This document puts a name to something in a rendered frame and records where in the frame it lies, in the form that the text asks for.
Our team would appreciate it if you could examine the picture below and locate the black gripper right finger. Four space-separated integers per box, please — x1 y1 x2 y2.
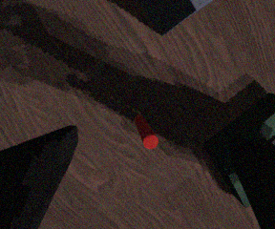
228 135 275 229

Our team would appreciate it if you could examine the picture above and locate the red peg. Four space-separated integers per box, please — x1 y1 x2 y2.
134 114 159 149

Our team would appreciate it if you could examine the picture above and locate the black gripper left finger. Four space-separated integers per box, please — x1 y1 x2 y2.
0 126 77 229

